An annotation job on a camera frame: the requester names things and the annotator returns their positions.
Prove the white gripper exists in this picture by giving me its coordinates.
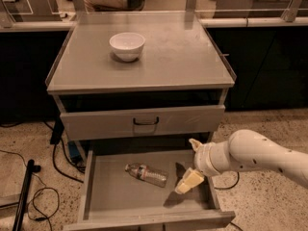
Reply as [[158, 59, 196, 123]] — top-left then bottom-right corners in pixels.
[[175, 139, 240, 194]]

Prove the clear plastic water bottle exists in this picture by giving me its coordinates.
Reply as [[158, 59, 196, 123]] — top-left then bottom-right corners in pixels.
[[125, 163, 168, 188]]

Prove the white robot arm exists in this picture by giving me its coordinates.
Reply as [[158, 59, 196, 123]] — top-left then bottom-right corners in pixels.
[[175, 130, 308, 194]]

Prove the grey top drawer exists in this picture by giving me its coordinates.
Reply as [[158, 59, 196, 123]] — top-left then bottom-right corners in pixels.
[[61, 105, 225, 141]]

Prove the grey drawer cabinet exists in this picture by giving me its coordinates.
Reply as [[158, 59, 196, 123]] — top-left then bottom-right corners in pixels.
[[46, 12, 235, 141]]

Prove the grey open middle drawer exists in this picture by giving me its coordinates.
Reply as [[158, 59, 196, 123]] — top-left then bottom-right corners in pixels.
[[64, 149, 235, 231]]

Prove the blue box under cabinet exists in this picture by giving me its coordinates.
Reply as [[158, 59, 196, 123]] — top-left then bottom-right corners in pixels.
[[67, 141, 82, 161]]

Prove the white ceramic bowl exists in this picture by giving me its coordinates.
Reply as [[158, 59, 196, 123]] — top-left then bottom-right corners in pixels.
[[109, 32, 145, 62]]

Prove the black metal stand bar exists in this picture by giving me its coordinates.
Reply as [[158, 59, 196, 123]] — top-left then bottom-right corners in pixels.
[[13, 160, 40, 231]]

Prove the grey background desk right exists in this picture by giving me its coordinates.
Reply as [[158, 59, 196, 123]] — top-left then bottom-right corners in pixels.
[[214, 0, 308, 19]]

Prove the grey background desk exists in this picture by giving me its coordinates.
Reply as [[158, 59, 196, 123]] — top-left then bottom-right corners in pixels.
[[1, 0, 61, 22], [214, 0, 308, 19]]

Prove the grey background desk left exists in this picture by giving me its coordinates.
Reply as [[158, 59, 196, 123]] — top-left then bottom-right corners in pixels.
[[1, 0, 61, 22]]

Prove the black cable right floor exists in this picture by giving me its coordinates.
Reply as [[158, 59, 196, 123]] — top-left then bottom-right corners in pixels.
[[214, 171, 241, 192]]

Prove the black cable floor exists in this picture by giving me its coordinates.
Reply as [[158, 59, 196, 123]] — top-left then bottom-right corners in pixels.
[[214, 171, 241, 192], [0, 120, 87, 231]]

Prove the black drawer handle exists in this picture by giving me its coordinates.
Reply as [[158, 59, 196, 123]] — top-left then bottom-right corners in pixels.
[[133, 116, 160, 126]]

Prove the black cable left floor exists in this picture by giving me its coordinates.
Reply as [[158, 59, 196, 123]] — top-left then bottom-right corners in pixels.
[[0, 120, 87, 231]]

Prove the white barrier rail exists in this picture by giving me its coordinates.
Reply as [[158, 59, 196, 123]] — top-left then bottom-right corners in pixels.
[[0, 17, 308, 33]]

